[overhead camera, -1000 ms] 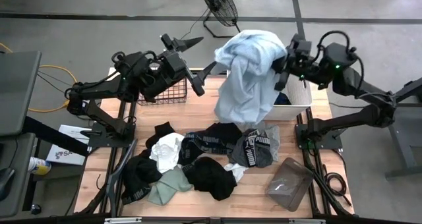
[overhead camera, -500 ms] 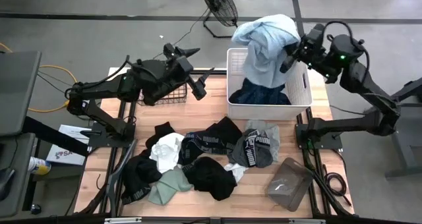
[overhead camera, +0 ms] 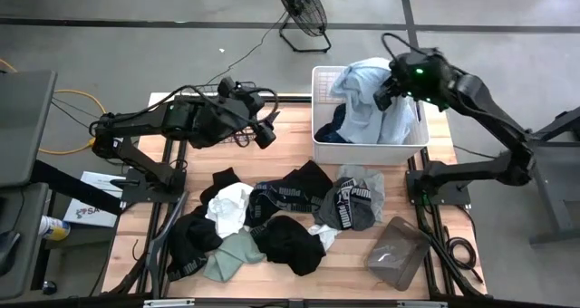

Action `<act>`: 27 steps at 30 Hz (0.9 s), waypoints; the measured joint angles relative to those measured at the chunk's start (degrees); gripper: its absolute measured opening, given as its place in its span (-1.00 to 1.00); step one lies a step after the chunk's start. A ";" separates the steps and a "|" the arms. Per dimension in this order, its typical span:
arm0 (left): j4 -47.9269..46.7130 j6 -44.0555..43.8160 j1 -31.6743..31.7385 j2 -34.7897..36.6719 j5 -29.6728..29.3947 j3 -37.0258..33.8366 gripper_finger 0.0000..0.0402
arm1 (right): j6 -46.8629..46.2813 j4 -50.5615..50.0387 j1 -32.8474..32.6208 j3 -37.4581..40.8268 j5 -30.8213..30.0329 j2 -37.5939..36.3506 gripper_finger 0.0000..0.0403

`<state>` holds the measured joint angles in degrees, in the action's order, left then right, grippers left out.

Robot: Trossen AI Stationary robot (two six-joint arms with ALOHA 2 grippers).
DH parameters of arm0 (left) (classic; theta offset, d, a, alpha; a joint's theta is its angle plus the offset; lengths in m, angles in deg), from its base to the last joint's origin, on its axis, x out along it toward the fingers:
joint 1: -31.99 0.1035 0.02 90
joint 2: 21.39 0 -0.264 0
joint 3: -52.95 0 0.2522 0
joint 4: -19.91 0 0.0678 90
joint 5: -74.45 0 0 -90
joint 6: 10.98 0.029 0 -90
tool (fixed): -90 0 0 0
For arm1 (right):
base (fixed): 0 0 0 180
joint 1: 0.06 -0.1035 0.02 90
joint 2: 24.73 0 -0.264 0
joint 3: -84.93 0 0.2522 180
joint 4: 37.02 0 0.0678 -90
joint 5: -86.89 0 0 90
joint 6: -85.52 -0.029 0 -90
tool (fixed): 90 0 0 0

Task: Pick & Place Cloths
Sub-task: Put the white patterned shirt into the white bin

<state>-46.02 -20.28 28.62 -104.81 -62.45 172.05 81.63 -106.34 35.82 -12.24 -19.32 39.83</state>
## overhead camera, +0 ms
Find navy black Puma boxers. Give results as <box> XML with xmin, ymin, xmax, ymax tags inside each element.
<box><xmin>244</xmin><ymin>159</ymin><xmax>335</xmax><ymax>228</ymax></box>

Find white sock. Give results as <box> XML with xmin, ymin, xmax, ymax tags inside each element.
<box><xmin>307</xmin><ymin>223</ymin><xmax>340</xmax><ymax>251</ymax></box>

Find coiled black cable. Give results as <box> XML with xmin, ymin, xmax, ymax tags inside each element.
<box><xmin>441</xmin><ymin>224</ymin><xmax>485</xmax><ymax>285</ymax></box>

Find grey metal table stand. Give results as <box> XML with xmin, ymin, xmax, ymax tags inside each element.
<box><xmin>500</xmin><ymin>105</ymin><xmax>580</xmax><ymax>246</ymax></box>

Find silver metal bracket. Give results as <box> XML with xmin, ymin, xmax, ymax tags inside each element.
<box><xmin>395</xmin><ymin>300</ymin><xmax>449</xmax><ymax>308</ymax></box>
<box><xmin>143</xmin><ymin>298</ymin><xmax>197</xmax><ymax>308</ymax></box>

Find pile of black garments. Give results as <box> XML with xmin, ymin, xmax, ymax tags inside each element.
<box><xmin>135</xmin><ymin>93</ymin><xmax>314</xmax><ymax>300</ymax></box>

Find white cloth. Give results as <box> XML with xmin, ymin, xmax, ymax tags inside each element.
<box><xmin>204</xmin><ymin>181</ymin><xmax>255</xmax><ymax>239</ymax></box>

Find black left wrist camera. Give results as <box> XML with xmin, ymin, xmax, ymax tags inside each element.
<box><xmin>254</xmin><ymin>122</ymin><xmax>278</xmax><ymax>149</ymax></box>

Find grey metal strut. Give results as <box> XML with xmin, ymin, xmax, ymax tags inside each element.
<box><xmin>147</xmin><ymin>190</ymin><xmax>190</xmax><ymax>300</ymax></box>

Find white printed cardboard box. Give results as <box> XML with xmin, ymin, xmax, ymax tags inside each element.
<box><xmin>62</xmin><ymin>170</ymin><xmax>128</xmax><ymax>229</ymax></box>

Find smoky translucent plastic bin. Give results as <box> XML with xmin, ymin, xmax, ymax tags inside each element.
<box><xmin>366</xmin><ymin>216</ymin><xmax>431</xmax><ymax>293</ymax></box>

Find grey Puma boxers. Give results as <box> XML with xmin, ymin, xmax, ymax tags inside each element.
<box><xmin>312</xmin><ymin>176</ymin><xmax>377</xmax><ymax>232</ymax></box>

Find navy dotted shirt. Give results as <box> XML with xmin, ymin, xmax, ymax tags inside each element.
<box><xmin>314</xmin><ymin>102</ymin><xmax>353</xmax><ymax>145</ymax></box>

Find yellow floor cable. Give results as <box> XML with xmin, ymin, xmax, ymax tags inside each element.
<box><xmin>0</xmin><ymin>58</ymin><xmax>110</xmax><ymax>156</ymax></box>

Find black floor fan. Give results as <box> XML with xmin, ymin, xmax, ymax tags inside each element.
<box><xmin>272</xmin><ymin>0</ymin><xmax>333</xmax><ymax>54</ymax></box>

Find black fan power cable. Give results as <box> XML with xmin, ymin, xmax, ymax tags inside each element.
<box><xmin>204</xmin><ymin>11</ymin><xmax>289</xmax><ymax>86</ymax></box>

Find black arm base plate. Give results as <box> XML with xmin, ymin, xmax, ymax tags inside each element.
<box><xmin>405</xmin><ymin>160</ymin><xmax>472</xmax><ymax>208</ymax></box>
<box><xmin>111</xmin><ymin>167</ymin><xmax>188</xmax><ymax>205</ymax></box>

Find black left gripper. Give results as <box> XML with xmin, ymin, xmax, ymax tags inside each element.
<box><xmin>188</xmin><ymin>97</ymin><xmax>260</xmax><ymax>149</ymax></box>

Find black wire basket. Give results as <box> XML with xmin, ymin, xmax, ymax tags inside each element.
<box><xmin>180</xmin><ymin>81</ymin><xmax>259</xmax><ymax>147</ymax></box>

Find light blue shirt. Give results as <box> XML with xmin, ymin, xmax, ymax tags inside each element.
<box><xmin>329</xmin><ymin>57</ymin><xmax>417</xmax><ymax>145</ymax></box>

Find dark grey desk top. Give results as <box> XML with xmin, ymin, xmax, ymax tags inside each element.
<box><xmin>0</xmin><ymin>69</ymin><xmax>58</xmax><ymax>189</ymax></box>

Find white plastic laundry basket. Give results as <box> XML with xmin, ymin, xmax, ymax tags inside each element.
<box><xmin>311</xmin><ymin>65</ymin><xmax>431</xmax><ymax>167</ymax></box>

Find white yellow spray can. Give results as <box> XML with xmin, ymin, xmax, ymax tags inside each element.
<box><xmin>37</xmin><ymin>214</ymin><xmax>73</xmax><ymax>243</ymax></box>

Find dark grey side desk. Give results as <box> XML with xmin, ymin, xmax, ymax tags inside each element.
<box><xmin>0</xmin><ymin>182</ymin><xmax>50</xmax><ymax>300</ymax></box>

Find mint green cloth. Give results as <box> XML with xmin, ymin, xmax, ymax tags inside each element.
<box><xmin>202</xmin><ymin>228</ymin><xmax>267</xmax><ymax>284</ymax></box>

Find black diagonal support bar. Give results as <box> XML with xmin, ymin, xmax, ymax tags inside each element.
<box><xmin>30</xmin><ymin>159</ymin><xmax>124</xmax><ymax>217</ymax></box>

